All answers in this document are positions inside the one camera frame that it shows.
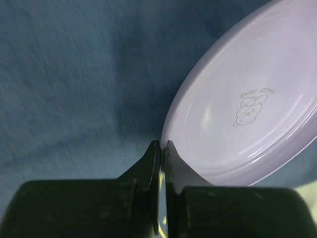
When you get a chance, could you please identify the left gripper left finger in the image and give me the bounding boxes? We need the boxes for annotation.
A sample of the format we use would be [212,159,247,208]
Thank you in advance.
[0,141,160,238]

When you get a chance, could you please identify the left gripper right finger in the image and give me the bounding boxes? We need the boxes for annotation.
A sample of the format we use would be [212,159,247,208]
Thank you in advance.
[161,141,317,238]

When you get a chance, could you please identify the purple plastic plate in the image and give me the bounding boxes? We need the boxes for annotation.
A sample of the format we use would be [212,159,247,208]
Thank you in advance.
[160,0,317,186]

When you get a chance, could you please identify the blue cloth placemat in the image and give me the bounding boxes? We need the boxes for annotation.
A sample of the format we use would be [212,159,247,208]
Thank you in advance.
[0,0,317,196]

